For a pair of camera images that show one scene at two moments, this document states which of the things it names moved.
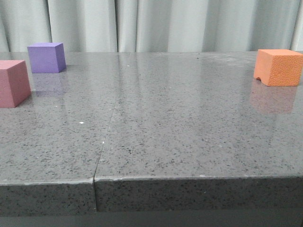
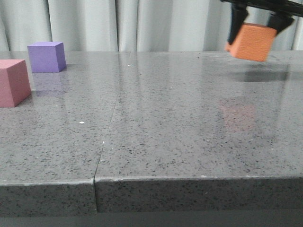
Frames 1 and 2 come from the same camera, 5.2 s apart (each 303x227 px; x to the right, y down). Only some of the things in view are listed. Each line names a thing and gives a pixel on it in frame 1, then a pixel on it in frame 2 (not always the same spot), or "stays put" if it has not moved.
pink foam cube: (14, 84) stays put
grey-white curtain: (152, 26) stays put
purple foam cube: (47, 57) stays put
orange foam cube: (279, 67) to (252, 41)
